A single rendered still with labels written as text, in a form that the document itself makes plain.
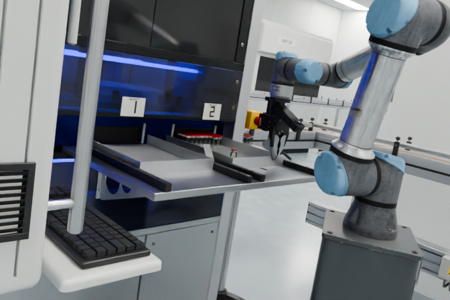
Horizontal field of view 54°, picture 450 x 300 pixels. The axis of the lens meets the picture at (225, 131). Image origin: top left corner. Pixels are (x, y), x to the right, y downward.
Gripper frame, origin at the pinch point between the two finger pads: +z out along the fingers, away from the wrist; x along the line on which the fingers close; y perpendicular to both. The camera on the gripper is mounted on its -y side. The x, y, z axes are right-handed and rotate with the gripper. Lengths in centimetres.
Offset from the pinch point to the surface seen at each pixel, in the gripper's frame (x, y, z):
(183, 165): 39.7, 1.0, 1.5
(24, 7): 96, -29, -30
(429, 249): -84, -27, 38
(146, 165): 52, 1, 1
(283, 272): -103, 58, 91
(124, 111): 44, 27, -9
